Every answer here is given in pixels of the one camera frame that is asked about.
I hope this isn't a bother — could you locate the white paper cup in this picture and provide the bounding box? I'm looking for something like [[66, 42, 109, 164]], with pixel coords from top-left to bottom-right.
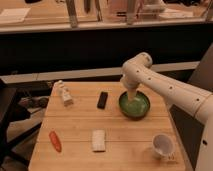
[[152, 134, 175, 159]]

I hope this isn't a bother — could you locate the white paper sheet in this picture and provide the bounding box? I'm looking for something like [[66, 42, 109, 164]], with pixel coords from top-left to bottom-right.
[[0, 8, 30, 24]]

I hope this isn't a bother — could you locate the white toy figurine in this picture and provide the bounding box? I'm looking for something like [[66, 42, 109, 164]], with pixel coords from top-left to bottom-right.
[[58, 80, 73, 106]]

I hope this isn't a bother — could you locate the white sponge block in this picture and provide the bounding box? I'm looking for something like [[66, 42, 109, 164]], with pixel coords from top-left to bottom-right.
[[92, 130, 106, 152]]

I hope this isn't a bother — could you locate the green bowl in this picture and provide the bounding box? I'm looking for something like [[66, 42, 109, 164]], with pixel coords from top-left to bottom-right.
[[119, 91, 150, 120]]

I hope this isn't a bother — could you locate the black eraser block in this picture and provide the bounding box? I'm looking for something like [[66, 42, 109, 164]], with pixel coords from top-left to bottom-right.
[[97, 92, 108, 109]]

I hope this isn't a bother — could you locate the metal frame post left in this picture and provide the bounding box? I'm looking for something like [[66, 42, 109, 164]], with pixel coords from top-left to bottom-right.
[[66, 0, 78, 28]]

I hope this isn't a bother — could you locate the orange toy carrot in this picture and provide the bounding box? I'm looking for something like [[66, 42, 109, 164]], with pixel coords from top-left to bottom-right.
[[49, 131, 62, 152]]

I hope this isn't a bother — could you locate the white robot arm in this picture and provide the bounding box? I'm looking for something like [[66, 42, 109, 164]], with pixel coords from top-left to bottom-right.
[[121, 52, 213, 171]]

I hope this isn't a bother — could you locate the metal frame post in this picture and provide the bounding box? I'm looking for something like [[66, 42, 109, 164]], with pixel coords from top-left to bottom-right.
[[126, 0, 136, 25], [66, 0, 78, 28]]

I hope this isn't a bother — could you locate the metal frame post right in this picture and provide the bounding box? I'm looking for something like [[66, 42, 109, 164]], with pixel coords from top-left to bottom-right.
[[126, 0, 136, 25]]

